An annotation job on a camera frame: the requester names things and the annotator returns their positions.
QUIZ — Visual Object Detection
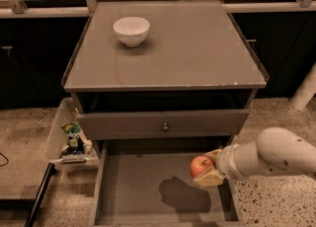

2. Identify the green snack bag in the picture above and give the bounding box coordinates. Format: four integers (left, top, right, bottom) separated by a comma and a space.
61, 122, 84, 155

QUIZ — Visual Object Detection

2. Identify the clear plastic bin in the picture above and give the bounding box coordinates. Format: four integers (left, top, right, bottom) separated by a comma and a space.
45, 98, 99, 172

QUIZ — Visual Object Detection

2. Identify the black cable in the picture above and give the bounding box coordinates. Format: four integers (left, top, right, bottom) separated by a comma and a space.
0, 152, 10, 168

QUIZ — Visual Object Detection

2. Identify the open grey middle drawer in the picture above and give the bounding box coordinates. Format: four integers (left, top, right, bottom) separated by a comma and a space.
89, 138, 245, 227

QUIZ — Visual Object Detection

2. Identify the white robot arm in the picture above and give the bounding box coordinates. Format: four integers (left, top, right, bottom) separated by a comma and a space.
190, 127, 316, 187

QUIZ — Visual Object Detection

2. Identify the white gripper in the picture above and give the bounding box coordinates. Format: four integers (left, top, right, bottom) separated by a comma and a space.
193, 144, 246, 188

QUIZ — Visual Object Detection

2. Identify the red apple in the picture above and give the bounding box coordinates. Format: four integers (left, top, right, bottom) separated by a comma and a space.
190, 155, 214, 178

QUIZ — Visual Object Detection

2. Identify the grey top drawer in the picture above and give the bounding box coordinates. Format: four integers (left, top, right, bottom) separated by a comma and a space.
77, 110, 249, 140

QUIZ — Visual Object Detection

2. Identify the white table leg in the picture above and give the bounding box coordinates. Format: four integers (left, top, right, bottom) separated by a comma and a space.
290, 62, 316, 111

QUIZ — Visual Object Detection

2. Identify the grey drawer cabinet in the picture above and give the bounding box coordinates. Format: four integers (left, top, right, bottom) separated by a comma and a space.
61, 0, 270, 150

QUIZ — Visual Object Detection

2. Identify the round drawer knob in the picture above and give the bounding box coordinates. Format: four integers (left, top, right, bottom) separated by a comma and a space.
161, 123, 170, 132

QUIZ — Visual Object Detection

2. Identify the white ceramic bowl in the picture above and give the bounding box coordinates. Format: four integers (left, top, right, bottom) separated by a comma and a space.
113, 17, 150, 47

